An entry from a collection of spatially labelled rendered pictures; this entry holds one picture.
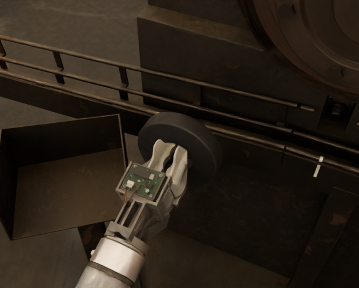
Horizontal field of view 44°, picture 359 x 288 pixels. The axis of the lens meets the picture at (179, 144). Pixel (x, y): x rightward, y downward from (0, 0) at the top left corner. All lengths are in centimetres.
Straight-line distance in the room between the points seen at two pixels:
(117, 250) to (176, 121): 23
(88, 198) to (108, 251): 37
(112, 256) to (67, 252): 100
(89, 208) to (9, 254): 75
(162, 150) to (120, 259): 20
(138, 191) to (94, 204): 34
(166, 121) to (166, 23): 34
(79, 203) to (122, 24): 175
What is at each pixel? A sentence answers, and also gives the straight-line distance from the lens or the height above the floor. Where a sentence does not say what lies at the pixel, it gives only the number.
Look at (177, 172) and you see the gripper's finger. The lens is 74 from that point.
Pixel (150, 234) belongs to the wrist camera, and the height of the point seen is 80.
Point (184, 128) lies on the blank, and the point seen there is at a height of 90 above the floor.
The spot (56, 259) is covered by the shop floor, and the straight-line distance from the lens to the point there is 165.
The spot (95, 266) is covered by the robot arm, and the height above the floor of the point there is 83.
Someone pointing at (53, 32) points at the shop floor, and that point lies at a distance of 264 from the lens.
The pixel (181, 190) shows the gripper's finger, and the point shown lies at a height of 83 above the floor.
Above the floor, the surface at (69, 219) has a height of 60.
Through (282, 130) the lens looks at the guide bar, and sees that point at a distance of 102.
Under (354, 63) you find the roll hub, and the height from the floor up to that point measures 101.
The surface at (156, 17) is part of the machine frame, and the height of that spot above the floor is 87.
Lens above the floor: 142
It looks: 48 degrees down
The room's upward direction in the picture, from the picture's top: straight up
